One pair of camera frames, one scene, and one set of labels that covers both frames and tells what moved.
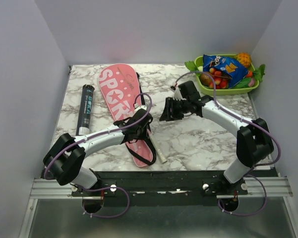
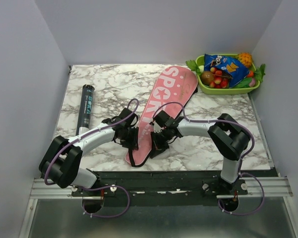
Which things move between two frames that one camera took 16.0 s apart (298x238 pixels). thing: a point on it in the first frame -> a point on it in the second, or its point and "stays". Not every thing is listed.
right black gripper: (167, 115) -> (157, 148)
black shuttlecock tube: (85, 110) stays
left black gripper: (142, 137) stays
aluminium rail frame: (259, 188) stays
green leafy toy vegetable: (191, 66) stays
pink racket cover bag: (121, 86) -> (172, 90)
